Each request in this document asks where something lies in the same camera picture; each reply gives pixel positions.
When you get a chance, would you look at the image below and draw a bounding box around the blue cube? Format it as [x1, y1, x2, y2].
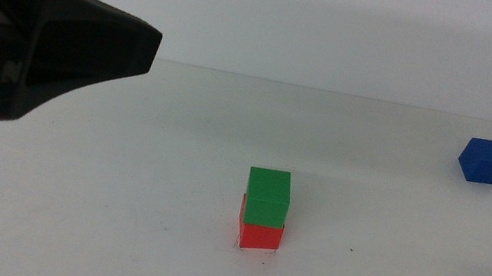
[453, 133, 492, 186]

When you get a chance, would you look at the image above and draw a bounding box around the green cube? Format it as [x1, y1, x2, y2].
[239, 164, 297, 231]

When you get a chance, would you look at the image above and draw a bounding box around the red cube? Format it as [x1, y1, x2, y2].
[233, 192, 291, 256]

